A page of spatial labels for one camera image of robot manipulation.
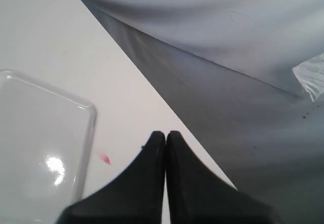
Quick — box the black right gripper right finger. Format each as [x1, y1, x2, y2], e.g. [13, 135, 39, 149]
[166, 131, 280, 223]

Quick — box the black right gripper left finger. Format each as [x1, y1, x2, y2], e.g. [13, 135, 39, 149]
[56, 131, 166, 223]

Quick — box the grey backdrop cloth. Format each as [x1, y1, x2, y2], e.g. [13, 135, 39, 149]
[81, 0, 323, 223]

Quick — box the white crumpled plastic sheet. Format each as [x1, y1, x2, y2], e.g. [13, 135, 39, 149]
[292, 54, 323, 102]

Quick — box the white rectangular plastic tray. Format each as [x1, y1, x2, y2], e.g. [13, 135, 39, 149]
[1, 69, 97, 223]

